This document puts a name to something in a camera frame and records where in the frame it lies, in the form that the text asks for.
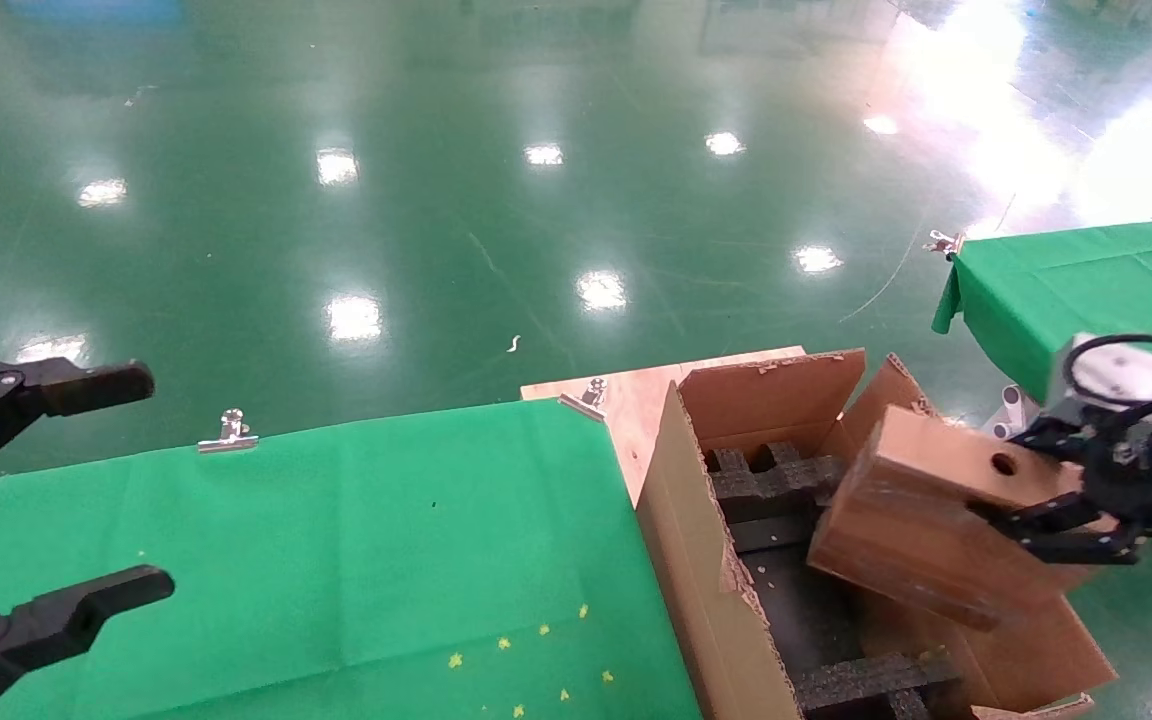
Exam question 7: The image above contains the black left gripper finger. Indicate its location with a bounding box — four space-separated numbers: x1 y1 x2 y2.
0 355 155 491
0 565 175 720

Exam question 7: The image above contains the wooden block with hole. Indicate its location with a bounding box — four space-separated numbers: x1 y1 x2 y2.
808 405 1117 631

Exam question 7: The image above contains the large open cardboard carton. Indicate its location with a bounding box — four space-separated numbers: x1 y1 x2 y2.
634 347 1119 720

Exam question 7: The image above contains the grey table leg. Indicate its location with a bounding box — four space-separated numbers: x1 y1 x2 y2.
994 383 1029 441

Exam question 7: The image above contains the green tablecloth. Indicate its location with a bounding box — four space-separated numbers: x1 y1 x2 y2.
931 215 1152 406
0 398 702 720

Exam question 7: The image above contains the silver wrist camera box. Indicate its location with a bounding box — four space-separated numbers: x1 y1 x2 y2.
1064 340 1152 403

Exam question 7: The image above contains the black camera cable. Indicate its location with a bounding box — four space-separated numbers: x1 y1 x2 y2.
1063 333 1152 421

